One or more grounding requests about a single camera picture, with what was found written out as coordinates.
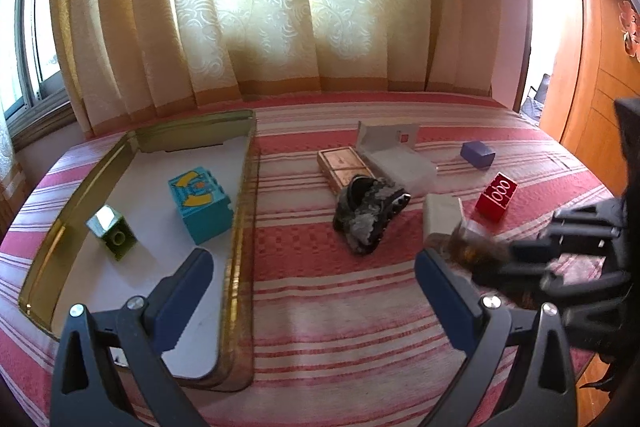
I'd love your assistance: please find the window with metal frame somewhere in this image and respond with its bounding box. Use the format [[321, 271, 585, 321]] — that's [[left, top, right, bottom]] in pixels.
[[0, 0, 63, 118]]

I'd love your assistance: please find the green toy block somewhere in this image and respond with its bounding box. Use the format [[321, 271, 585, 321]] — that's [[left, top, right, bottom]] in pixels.
[[85, 204, 135, 263]]

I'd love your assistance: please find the teal toy block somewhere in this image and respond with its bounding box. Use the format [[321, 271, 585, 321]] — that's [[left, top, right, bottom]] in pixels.
[[167, 166, 236, 245]]

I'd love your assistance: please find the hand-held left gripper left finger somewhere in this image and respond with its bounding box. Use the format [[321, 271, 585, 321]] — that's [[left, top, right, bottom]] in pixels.
[[50, 248, 216, 427]]

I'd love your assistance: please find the orange wooden wardrobe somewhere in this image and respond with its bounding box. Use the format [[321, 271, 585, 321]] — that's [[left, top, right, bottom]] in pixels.
[[540, 0, 640, 188]]

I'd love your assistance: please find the small brown clear item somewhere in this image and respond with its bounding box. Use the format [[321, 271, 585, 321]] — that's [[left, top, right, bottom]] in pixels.
[[442, 222, 511, 268]]

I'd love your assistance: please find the dark patterned cloth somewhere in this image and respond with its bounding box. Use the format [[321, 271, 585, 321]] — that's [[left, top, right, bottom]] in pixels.
[[332, 174, 411, 256]]

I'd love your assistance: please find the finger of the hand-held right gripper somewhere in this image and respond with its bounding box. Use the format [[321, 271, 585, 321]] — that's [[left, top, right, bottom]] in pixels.
[[470, 257, 633, 313], [505, 199, 628, 265]]

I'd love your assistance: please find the cream patterned curtain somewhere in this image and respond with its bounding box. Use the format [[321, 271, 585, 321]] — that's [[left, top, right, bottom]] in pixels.
[[50, 0, 526, 138]]

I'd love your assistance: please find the clear plastic box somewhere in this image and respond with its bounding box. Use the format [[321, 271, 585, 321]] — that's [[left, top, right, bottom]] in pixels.
[[356, 122, 438, 192]]

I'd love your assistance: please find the flower wall sticker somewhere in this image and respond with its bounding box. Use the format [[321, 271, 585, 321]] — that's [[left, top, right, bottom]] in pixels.
[[617, 0, 640, 58]]

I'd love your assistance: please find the copper metal box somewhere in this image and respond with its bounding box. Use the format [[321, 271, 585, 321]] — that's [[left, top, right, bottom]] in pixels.
[[317, 147, 373, 195]]

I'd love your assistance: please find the red toy block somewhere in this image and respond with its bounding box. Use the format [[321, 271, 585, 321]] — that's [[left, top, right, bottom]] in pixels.
[[475, 173, 520, 223]]

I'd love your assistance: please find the small purple box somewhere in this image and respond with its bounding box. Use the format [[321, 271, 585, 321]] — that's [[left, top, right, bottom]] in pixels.
[[460, 141, 497, 170]]

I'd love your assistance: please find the red striped bedspread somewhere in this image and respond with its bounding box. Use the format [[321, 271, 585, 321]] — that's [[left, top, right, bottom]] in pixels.
[[0, 94, 621, 427]]

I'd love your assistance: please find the white rectangular box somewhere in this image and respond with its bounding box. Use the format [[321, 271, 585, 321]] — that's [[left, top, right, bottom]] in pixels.
[[422, 194, 466, 243]]

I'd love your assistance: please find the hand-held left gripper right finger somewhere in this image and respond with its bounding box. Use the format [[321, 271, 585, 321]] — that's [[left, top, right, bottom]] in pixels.
[[415, 248, 586, 427]]

